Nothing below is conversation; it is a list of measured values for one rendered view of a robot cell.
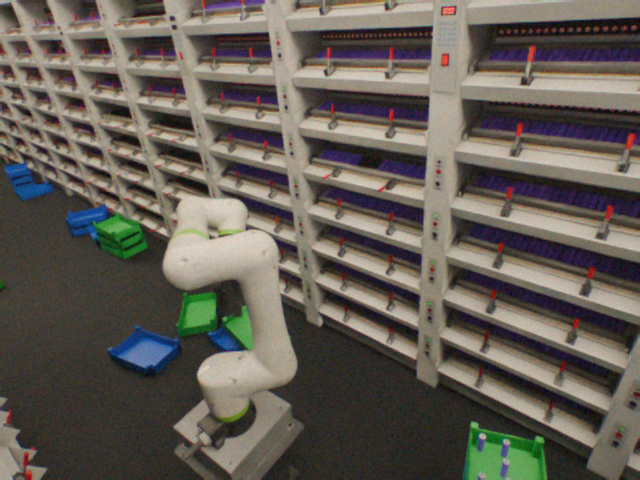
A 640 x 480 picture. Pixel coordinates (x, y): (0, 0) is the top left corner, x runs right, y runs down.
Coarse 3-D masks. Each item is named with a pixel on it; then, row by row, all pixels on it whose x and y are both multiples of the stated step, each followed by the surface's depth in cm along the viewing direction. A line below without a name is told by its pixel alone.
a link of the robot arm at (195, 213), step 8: (184, 200) 138; (192, 200) 137; (200, 200) 139; (208, 200) 140; (184, 208) 132; (192, 208) 131; (200, 208) 134; (208, 208) 139; (184, 216) 126; (192, 216) 125; (200, 216) 128; (208, 216) 138; (184, 224) 117; (192, 224) 117; (200, 224) 120; (208, 224) 141; (176, 232) 112
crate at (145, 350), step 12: (132, 336) 224; (144, 336) 228; (156, 336) 222; (108, 348) 211; (120, 348) 218; (132, 348) 221; (144, 348) 221; (156, 348) 220; (168, 348) 219; (180, 348) 217; (120, 360) 210; (132, 360) 213; (144, 360) 213; (156, 360) 212; (168, 360) 210; (144, 372) 204; (156, 372) 204
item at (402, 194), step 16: (320, 144) 185; (352, 144) 178; (304, 160) 180; (304, 176) 183; (320, 176) 175; (352, 176) 167; (368, 192) 162; (384, 192) 156; (400, 192) 152; (416, 192) 150
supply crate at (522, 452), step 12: (480, 432) 126; (492, 432) 124; (468, 444) 126; (492, 444) 126; (516, 444) 123; (528, 444) 122; (540, 444) 118; (468, 456) 121; (480, 456) 123; (492, 456) 123; (516, 456) 122; (528, 456) 122; (540, 456) 119; (468, 468) 115; (480, 468) 120; (492, 468) 120; (516, 468) 119; (528, 468) 119; (540, 468) 117
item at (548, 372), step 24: (456, 312) 174; (456, 336) 167; (480, 336) 163; (504, 336) 159; (504, 360) 155; (528, 360) 152; (552, 360) 147; (576, 360) 145; (552, 384) 145; (576, 384) 142; (600, 384) 139; (600, 408) 136
